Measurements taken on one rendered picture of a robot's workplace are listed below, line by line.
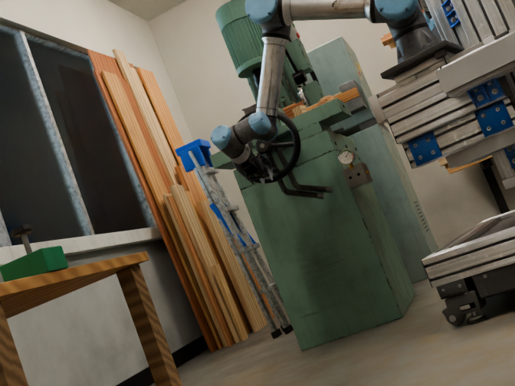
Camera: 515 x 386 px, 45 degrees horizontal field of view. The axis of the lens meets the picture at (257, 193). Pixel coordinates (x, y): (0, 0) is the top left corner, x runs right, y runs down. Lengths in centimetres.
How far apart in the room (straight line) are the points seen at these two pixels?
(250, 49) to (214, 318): 178
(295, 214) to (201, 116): 291
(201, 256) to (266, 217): 132
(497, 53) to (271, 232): 119
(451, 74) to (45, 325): 203
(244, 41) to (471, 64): 119
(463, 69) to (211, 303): 239
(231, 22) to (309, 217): 92
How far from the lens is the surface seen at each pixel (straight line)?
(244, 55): 277
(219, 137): 207
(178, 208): 391
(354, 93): 270
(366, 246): 252
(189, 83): 545
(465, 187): 490
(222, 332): 384
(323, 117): 255
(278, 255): 260
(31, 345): 291
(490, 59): 189
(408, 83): 208
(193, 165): 348
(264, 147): 240
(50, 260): 133
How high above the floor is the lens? 39
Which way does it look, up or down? 6 degrees up
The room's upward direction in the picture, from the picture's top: 21 degrees counter-clockwise
